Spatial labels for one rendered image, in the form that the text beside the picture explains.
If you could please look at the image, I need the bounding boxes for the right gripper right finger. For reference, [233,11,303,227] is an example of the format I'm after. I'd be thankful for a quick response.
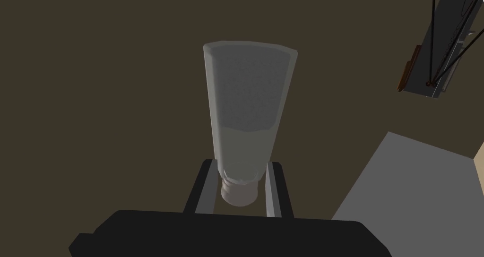
[265,161,295,219]

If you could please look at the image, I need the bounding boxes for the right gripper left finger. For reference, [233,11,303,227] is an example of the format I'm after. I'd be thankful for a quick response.
[183,158,220,215]

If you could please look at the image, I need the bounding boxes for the grey squeeze tube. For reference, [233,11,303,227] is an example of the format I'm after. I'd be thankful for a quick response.
[203,41,299,206]

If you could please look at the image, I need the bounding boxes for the dark wire-frame furniture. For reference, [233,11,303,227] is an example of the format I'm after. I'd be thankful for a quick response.
[397,0,484,99]

